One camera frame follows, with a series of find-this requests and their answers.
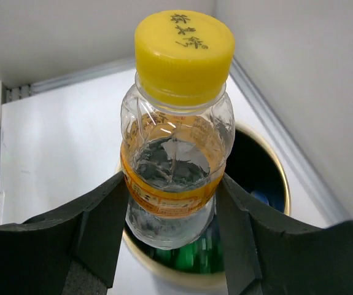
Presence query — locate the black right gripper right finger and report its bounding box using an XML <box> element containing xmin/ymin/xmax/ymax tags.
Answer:
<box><xmin>216</xmin><ymin>176</ymin><xmax>353</xmax><ymax>294</ymax></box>

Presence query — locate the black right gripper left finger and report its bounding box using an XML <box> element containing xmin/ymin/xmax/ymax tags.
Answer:
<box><xmin>0</xmin><ymin>172</ymin><xmax>128</xmax><ymax>294</ymax></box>

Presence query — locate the green bottle barcode label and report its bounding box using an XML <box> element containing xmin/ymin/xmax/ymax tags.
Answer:
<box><xmin>149</xmin><ymin>228</ymin><xmax>224</xmax><ymax>274</ymax></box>

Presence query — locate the clear bottle yellow cap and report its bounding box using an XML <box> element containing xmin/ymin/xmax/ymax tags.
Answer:
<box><xmin>120</xmin><ymin>9</ymin><xmax>235</xmax><ymax>250</ymax></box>

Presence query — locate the dark bin with gold rim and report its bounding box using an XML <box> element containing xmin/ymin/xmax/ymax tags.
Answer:
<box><xmin>123</xmin><ymin>124</ymin><xmax>290</xmax><ymax>291</ymax></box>

